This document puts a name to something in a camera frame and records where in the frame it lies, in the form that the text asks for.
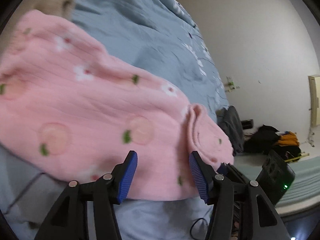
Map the pink fleece floral garment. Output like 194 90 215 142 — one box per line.
1 10 234 200

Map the black clothes pile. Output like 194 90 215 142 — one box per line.
244 125 301 160

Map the orange yellow garment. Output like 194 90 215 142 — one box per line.
275 132 300 146

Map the dark grey folded garment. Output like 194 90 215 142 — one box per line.
216 106 245 156

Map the cream air conditioner unit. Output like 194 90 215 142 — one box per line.
308 75 320 127

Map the grey-blue floral duvet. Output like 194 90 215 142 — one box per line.
1 0 228 239

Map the beige fuzzy sweater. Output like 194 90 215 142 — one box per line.
13 0 75 20

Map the black cable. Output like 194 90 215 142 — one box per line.
190 217 209 240

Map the wall power socket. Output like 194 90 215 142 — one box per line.
224 76 240 93

